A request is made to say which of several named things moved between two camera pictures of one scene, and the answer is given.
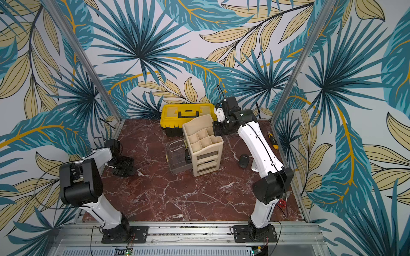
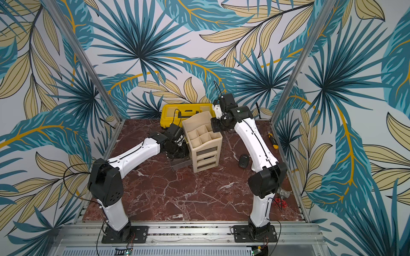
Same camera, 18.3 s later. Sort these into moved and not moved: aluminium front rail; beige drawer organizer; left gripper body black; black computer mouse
Moved: left gripper body black
Not moved: black computer mouse; aluminium front rail; beige drawer organizer
